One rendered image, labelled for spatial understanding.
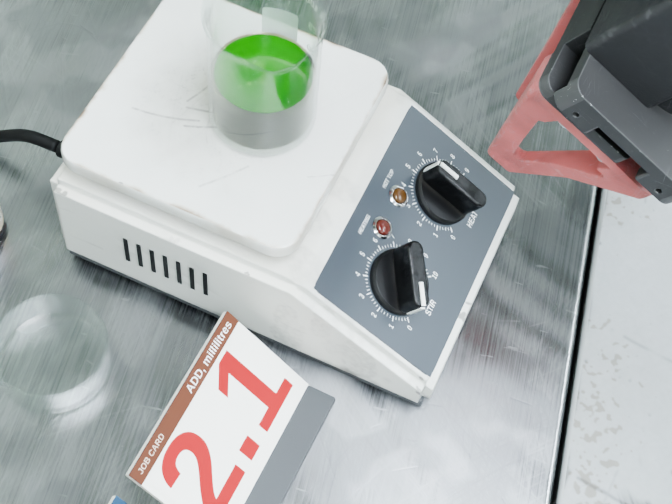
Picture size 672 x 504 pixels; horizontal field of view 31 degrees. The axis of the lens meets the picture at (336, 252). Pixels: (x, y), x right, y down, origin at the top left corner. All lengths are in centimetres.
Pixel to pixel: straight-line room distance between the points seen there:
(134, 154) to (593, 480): 26
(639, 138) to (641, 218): 23
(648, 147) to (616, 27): 5
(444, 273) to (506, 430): 8
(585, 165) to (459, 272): 11
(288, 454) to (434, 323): 9
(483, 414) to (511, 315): 6
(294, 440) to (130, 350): 9
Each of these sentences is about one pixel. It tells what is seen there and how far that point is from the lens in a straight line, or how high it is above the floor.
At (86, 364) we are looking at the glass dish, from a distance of 61.
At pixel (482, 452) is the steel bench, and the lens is 60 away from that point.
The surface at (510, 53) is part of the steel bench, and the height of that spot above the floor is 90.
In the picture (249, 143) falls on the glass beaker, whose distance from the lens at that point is 55.
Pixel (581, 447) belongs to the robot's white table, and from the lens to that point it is 61.
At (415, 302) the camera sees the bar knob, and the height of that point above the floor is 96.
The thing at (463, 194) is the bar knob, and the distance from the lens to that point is 59.
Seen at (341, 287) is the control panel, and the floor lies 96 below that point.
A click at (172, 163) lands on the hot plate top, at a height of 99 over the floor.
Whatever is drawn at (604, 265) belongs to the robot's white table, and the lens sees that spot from 66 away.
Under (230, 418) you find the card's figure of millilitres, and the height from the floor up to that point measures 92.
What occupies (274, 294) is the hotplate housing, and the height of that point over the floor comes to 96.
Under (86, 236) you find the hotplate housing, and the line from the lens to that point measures 61.
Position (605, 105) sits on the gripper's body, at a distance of 46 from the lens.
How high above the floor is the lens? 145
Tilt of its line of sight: 59 degrees down
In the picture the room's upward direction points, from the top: 8 degrees clockwise
